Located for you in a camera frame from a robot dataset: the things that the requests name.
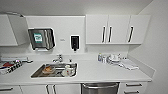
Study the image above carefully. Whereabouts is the stainless steel dishwasher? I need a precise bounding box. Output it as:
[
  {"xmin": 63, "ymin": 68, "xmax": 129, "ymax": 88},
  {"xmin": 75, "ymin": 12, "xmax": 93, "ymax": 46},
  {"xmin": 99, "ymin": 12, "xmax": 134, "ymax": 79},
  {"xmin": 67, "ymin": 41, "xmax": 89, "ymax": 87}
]
[{"xmin": 80, "ymin": 82, "xmax": 121, "ymax": 94}]

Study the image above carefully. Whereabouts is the blue dish soap bottle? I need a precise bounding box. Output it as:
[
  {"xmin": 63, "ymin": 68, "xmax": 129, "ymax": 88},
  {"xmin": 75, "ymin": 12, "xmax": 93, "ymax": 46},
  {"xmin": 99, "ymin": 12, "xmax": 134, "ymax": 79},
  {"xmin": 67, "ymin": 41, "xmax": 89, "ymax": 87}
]
[{"xmin": 97, "ymin": 53, "xmax": 104, "ymax": 63}]

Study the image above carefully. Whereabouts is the small chrome soap pump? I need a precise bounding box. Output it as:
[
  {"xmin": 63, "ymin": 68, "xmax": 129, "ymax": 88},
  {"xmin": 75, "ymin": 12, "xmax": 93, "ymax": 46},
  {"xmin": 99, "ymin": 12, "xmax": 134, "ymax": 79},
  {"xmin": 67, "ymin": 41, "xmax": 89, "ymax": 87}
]
[{"xmin": 68, "ymin": 57, "xmax": 73, "ymax": 64}]

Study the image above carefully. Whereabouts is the small white bottle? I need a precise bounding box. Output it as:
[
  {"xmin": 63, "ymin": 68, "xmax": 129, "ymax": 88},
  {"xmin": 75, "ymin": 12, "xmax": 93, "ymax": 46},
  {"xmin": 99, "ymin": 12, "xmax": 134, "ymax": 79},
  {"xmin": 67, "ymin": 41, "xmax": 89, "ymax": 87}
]
[{"xmin": 102, "ymin": 54, "xmax": 108, "ymax": 64}]

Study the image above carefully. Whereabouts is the white mug with red print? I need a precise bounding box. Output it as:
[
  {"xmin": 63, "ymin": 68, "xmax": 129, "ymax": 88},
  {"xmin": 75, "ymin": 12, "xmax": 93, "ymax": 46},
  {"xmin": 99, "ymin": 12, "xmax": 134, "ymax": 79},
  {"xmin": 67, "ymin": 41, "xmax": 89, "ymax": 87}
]
[{"xmin": 62, "ymin": 64, "xmax": 76, "ymax": 77}]

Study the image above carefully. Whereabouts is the chrome faucet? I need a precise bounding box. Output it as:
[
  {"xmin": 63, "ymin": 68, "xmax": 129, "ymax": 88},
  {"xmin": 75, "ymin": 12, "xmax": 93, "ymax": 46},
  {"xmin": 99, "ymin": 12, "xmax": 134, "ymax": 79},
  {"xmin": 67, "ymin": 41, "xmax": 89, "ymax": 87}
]
[{"xmin": 51, "ymin": 54, "xmax": 65, "ymax": 65}]

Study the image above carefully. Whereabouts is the stack of white plates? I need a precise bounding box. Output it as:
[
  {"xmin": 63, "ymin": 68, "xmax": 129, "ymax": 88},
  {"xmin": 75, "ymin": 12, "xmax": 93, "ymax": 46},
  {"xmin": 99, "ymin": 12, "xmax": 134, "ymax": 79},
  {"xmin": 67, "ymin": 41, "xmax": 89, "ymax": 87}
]
[{"xmin": 107, "ymin": 53, "xmax": 125, "ymax": 66}]

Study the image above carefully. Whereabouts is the orange bowl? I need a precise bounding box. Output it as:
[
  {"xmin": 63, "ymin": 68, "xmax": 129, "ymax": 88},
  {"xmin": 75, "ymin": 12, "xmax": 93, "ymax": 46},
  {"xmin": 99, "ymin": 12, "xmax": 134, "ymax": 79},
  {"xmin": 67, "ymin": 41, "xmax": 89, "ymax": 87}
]
[{"xmin": 42, "ymin": 65, "xmax": 56, "ymax": 75}]

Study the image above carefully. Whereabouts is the steel paper towel dispenser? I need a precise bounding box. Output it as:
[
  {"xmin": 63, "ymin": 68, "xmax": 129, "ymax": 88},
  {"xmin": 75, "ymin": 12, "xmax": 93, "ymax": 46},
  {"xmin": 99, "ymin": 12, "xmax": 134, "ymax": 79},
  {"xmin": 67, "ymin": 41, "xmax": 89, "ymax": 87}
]
[{"xmin": 27, "ymin": 27, "xmax": 56, "ymax": 52}]

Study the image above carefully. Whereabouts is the steel sink basin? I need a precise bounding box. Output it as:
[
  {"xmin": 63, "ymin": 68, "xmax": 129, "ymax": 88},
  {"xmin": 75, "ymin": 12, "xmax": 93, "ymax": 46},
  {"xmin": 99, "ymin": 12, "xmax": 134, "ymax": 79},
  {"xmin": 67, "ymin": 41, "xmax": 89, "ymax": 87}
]
[{"xmin": 30, "ymin": 62, "xmax": 80, "ymax": 80}]

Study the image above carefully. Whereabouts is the white two-door sink cabinet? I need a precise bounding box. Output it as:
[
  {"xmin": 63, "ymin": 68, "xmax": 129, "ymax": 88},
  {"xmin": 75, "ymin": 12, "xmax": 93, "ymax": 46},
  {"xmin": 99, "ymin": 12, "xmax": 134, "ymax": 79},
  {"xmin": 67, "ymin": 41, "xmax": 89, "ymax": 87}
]
[{"xmin": 19, "ymin": 83, "xmax": 82, "ymax": 94}]

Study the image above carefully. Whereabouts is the white drawer unit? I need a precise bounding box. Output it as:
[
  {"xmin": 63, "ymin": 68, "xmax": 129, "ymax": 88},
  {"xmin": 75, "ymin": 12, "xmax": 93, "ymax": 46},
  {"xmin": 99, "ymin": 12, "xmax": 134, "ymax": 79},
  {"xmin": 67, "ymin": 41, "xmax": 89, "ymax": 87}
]
[
  {"xmin": 118, "ymin": 81, "xmax": 148, "ymax": 94},
  {"xmin": 0, "ymin": 84, "xmax": 23, "ymax": 94}
]

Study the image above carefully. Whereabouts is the black wall soap dispenser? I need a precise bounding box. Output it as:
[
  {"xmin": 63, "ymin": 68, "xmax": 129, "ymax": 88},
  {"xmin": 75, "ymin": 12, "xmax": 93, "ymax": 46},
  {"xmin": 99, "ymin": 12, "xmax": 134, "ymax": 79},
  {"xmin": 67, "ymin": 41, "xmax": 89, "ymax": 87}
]
[{"xmin": 69, "ymin": 34, "xmax": 81, "ymax": 52}]

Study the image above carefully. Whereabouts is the white wall cabinet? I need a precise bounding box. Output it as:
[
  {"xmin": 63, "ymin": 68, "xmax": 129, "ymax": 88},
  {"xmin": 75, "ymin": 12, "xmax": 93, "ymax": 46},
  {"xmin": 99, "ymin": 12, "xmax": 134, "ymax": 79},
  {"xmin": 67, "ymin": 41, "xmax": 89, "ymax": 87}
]
[
  {"xmin": 0, "ymin": 13, "xmax": 30, "ymax": 47},
  {"xmin": 85, "ymin": 13, "xmax": 152, "ymax": 46}
]

